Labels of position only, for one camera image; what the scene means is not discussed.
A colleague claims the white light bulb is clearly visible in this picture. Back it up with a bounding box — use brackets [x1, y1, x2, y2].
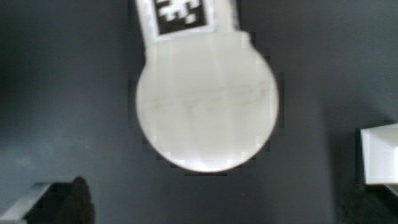
[135, 0, 279, 173]

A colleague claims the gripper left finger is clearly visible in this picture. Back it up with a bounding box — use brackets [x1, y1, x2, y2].
[0, 175, 96, 224]

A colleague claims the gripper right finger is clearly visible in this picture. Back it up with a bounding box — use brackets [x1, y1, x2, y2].
[339, 184, 398, 224]

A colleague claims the white lamp base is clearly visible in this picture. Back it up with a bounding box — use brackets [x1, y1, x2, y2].
[360, 123, 398, 185]

